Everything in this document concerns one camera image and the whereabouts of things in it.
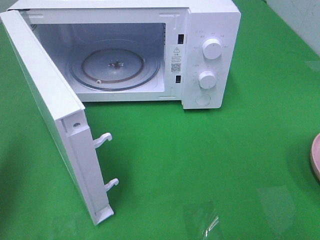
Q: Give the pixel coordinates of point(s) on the pink round plate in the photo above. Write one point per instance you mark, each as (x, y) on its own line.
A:
(315, 157)

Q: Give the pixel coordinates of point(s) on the glass microwave turntable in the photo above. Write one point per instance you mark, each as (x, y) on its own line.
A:
(114, 64)

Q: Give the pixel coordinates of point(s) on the white microwave oven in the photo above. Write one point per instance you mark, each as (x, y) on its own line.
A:
(178, 28)

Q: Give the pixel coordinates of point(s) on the white microwave door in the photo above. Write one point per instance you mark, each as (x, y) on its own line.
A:
(64, 115)

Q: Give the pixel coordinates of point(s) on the green table cloth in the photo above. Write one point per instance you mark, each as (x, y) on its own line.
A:
(240, 172)

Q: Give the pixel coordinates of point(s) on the round white door button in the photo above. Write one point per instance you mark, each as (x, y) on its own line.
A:
(203, 99)

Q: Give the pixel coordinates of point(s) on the white microwave knob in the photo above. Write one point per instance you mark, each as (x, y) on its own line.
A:
(207, 80)
(212, 48)

